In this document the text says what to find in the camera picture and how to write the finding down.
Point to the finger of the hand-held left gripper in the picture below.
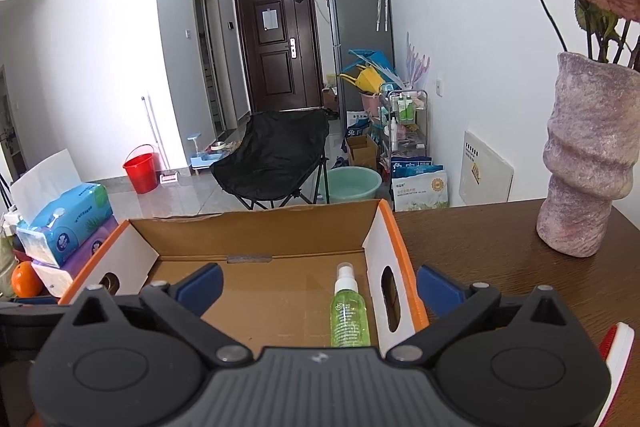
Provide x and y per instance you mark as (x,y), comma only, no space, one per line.
(22,332)

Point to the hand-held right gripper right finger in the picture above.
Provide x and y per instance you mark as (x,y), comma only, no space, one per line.
(440,289)

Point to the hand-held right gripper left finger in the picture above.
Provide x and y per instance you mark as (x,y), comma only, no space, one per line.
(201,288)

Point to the orange cardboard box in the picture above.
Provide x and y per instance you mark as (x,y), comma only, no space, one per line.
(280,302)

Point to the green spray bottle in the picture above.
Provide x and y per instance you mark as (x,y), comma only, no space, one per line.
(350,322)

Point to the red white lint brush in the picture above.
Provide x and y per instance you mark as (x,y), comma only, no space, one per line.
(620,349)

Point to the orange fruit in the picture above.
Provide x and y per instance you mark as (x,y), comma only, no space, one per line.
(26,282)

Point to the white green litter bag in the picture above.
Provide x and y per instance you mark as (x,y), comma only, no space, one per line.
(420,192)

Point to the purple tissue pack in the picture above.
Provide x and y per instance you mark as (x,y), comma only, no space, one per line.
(87,252)

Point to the blue tissue pack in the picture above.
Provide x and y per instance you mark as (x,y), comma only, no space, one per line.
(65,222)

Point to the blue pet feeder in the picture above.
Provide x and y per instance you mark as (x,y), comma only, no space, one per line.
(202,159)

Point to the red bucket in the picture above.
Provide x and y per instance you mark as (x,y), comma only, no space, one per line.
(141,169)

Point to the green basin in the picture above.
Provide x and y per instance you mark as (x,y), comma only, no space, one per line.
(352,184)

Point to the black folding chair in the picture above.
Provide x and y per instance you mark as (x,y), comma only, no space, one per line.
(275,152)

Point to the brown cardboard box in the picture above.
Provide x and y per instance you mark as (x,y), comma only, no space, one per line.
(361,152)

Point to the metal trolley rack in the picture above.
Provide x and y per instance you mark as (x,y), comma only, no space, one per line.
(405,127)

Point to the blue white bag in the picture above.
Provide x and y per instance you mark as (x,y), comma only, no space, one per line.
(359,124)

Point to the pink textured vase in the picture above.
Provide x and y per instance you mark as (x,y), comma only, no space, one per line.
(585,167)

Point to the pink bucket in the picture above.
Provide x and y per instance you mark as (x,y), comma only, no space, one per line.
(371,104)

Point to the yellow watering can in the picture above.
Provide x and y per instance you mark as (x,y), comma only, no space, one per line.
(367,79)

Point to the purple clothes hangers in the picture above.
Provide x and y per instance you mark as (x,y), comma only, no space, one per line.
(417,62)

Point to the blue folding stool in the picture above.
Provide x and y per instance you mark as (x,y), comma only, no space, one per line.
(372,57)

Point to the dark brown door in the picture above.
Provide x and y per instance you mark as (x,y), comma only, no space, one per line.
(277,57)

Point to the grey refrigerator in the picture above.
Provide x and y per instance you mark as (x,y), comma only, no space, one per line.
(355,32)

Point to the white wall socket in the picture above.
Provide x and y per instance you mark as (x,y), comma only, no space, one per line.
(439,87)

